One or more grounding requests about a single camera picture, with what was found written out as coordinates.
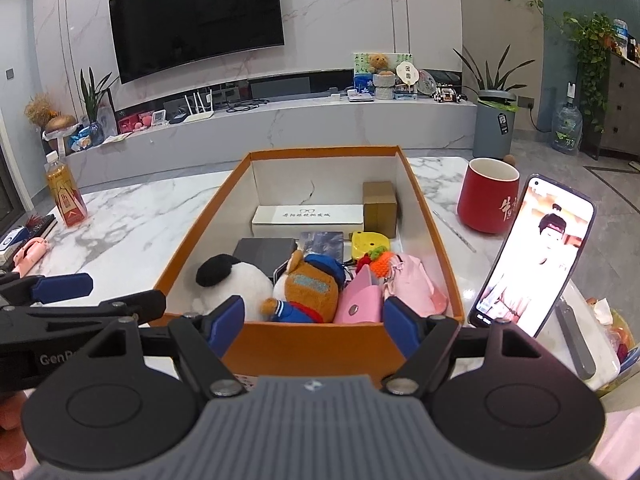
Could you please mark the thin clear stick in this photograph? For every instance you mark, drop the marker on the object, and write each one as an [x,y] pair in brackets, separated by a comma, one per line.
[455,232]

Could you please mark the long white box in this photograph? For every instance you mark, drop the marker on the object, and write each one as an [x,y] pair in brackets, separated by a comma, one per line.
[307,219]

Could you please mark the panda plush toy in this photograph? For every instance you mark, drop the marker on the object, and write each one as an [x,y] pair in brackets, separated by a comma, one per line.
[240,285]

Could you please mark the dark printed card box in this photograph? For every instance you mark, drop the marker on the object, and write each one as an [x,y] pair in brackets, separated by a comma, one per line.
[322,245]

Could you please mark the brown mushroom ornament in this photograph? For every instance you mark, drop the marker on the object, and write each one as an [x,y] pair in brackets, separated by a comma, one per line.
[60,125]

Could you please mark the dark grey gift box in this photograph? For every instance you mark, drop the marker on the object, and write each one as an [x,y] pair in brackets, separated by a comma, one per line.
[262,255]

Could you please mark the small brown cardboard box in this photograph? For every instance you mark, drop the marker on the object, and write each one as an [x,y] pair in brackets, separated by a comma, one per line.
[380,207]

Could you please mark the crochet orange toy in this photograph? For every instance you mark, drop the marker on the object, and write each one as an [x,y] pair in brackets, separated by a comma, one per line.
[377,262]

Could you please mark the round white hand fan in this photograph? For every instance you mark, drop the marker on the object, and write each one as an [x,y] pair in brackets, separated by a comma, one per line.
[406,72]

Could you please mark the toy car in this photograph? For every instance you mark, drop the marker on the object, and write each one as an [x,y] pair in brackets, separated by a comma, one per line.
[445,95]

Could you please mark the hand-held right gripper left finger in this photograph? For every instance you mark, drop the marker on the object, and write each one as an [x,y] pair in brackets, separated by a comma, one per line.
[227,320]

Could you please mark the white plastic container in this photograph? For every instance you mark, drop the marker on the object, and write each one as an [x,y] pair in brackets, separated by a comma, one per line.
[600,355]

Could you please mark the blue floral box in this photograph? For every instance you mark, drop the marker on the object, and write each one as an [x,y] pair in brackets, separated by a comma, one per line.
[363,83]

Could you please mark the red mug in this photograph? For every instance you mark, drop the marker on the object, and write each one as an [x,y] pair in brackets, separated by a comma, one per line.
[485,200]

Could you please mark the wall-mounted television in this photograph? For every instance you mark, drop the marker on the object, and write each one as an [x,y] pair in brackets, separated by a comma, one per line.
[195,20]

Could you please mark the bear plush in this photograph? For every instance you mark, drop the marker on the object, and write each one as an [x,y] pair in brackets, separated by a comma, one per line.
[310,290]

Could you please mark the pink pouch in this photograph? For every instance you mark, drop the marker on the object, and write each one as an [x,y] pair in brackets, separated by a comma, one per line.
[417,285]

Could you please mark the white marble television stand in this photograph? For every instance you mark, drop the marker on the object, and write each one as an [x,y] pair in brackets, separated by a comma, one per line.
[300,130]

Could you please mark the long-leaf plant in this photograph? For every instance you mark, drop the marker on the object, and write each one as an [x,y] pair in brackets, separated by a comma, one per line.
[487,72]

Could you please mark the green picture board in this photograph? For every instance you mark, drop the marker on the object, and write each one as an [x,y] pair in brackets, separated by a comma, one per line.
[361,62]

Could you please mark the wall switch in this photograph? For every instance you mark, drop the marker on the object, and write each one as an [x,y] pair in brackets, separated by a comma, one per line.
[9,73]

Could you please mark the small brown ball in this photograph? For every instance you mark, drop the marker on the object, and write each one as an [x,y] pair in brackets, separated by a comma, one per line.
[508,159]

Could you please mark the brown teddy bear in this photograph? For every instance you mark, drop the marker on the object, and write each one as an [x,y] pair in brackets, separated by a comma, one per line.
[379,63]

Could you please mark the dark cabinet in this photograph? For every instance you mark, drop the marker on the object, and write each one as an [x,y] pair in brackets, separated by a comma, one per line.
[620,110]

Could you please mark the orange cardboard box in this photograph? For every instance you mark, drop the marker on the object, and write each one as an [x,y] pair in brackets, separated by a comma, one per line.
[310,350]

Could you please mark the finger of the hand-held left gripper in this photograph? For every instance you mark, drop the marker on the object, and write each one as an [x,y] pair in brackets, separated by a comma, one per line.
[145,305]
[62,287]

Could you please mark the person's left hand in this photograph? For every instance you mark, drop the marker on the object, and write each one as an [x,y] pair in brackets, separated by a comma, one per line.
[12,430]

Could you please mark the blue snack bag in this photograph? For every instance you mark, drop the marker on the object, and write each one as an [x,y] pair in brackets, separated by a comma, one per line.
[87,137]

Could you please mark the person's pink clothing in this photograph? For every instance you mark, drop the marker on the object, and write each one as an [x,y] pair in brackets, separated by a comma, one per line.
[622,450]

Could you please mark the trailing pothos plant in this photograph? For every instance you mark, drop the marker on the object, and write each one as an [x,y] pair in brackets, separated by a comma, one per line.
[587,45]

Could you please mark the dried flower bunch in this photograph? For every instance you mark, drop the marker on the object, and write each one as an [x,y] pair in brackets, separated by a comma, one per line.
[41,110]

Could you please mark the water jug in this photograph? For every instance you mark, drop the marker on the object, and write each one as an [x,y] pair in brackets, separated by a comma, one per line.
[566,125]

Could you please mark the pink wallet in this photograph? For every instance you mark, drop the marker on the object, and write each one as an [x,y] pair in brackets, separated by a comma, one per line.
[357,300]

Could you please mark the pink selfie stick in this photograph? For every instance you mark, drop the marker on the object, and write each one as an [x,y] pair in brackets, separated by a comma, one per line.
[30,255]

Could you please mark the green potted plant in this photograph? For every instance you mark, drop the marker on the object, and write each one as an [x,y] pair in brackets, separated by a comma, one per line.
[92,95]

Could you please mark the tea bottle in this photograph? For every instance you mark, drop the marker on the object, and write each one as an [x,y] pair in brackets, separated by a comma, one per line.
[65,195]

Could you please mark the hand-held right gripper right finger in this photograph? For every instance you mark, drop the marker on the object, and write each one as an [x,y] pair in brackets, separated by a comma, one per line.
[402,320]

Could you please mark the white and blue box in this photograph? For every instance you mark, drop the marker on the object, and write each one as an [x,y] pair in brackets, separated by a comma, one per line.
[11,240]

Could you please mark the white router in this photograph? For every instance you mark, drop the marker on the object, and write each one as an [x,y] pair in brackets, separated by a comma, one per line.
[197,114]

